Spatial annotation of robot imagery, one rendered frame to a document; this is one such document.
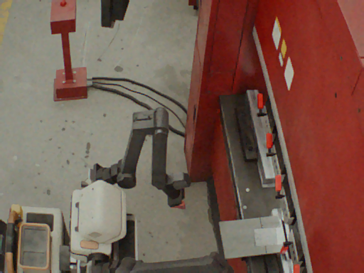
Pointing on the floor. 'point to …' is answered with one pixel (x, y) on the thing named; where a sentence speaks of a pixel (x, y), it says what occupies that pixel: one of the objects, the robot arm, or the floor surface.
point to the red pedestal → (80, 89)
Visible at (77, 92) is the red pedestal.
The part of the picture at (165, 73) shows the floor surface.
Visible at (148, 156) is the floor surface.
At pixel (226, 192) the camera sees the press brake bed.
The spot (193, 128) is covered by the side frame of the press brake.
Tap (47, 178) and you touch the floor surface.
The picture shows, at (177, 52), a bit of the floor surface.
